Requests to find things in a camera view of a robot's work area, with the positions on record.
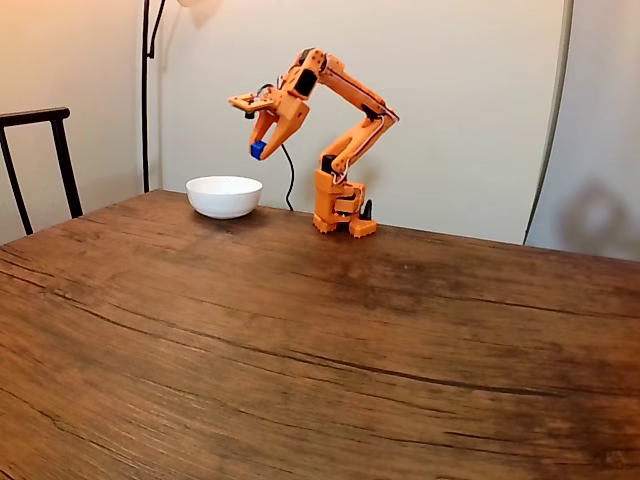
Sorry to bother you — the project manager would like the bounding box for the white bowl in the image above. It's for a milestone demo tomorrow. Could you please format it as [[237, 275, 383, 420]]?
[[185, 175, 264, 220]]

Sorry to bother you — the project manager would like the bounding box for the black floor lamp stand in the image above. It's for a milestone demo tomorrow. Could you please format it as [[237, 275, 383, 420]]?
[[141, 0, 169, 194]]

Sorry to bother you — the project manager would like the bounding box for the black wooden chair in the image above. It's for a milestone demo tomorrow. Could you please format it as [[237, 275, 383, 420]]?
[[0, 106, 85, 237]]

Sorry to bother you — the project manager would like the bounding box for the grey vertical trim strip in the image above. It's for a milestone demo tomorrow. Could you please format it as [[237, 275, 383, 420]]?
[[522, 0, 576, 247]]

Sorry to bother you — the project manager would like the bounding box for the orange camera mount with camera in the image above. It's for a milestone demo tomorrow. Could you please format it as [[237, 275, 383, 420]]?
[[228, 91, 277, 121]]

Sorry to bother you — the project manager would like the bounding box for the black camera cable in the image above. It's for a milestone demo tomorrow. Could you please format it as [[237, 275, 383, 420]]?
[[280, 143, 297, 212]]

